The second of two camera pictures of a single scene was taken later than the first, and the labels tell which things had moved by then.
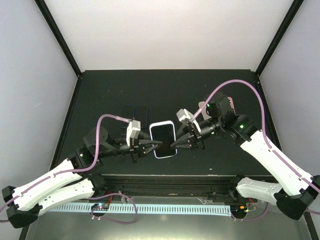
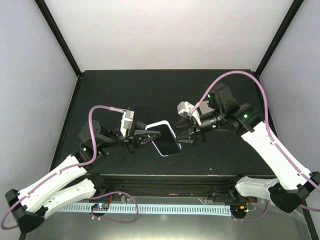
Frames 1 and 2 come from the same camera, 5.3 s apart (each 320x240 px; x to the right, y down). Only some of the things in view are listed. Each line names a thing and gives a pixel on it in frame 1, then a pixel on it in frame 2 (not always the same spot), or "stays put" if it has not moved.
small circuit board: x=104 y=206 stays put
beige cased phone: x=205 y=116 stays put
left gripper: x=136 y=148 -> x=132 y=141
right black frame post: x=293 y=9 stays put
